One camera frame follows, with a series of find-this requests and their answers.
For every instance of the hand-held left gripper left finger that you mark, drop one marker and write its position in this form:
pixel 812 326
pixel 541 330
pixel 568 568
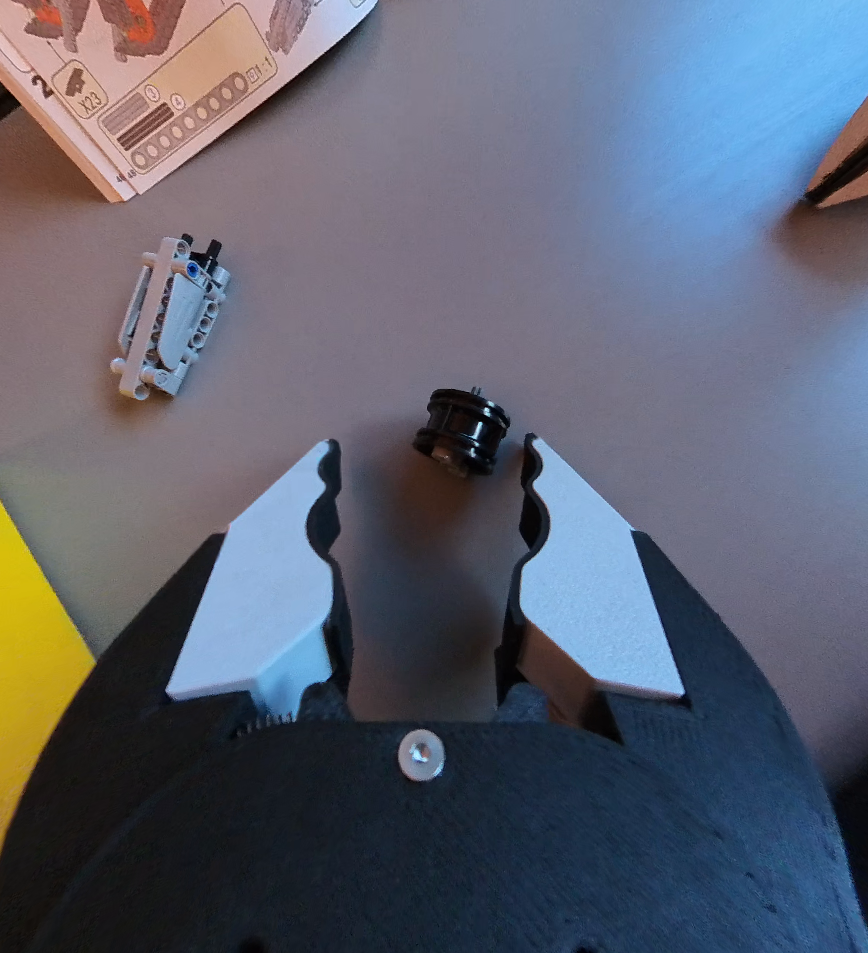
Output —
pixel 262 610

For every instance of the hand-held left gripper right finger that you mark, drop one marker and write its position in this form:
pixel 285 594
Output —
pixel 590 610

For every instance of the black toy wheel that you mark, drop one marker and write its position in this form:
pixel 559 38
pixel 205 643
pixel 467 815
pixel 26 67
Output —
pixel 471 432

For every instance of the yellow box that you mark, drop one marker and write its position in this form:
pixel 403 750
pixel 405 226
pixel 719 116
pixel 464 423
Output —
pixel 9 633

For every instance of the grey toy brick assembly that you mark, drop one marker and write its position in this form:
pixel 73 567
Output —
pixel 180 313

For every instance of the building instruction booklet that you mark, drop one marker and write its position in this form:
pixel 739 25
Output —
pixel 180 89

